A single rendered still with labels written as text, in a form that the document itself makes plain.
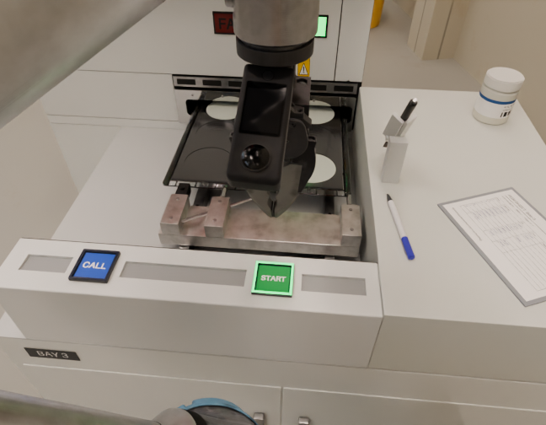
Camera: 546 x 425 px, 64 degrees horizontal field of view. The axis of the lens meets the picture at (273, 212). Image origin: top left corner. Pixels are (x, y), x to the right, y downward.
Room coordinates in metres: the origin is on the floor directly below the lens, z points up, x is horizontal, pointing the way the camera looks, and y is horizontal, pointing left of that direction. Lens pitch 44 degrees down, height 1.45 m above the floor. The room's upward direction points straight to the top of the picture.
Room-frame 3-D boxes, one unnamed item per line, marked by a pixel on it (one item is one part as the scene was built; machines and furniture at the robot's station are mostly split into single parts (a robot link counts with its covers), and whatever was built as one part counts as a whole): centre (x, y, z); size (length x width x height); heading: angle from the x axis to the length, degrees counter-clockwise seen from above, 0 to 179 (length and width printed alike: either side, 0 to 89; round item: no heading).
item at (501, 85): (0.81, -0.46, 1.01); 0.07 x 0.07 x 0.10
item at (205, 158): (0.84, 0.02, 0.90); 0.34 x 0.34 x 0.01; 85
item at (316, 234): (0.57, 0.02, 0.87); 0.36 x 0.08 x 0.03; 85
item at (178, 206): (0.58, 0.18, 0.89); 0.08 x 0.03 x 0.03; 175
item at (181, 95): (0.96, 0.02, 0.89); 0.44 x 0.02 x 0.10; 85
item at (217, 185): (0.66, 0.03, 0.90); 0.38 x 0.01 x 0.01; 85
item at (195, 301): (0.39, 0.12, 0.89); 0.55 x 0.09 x 0.14; 85
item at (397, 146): (0.61, -0.21, 1.03); 0.06 x 0.04 x 0.13; 175
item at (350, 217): (0.55, -0.14, 0.89); 0.08 x 0.03 x 0.03; 175
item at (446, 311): (0.61, -0.35, 0.89); 0.62 x 0.35 x 0.14; 175
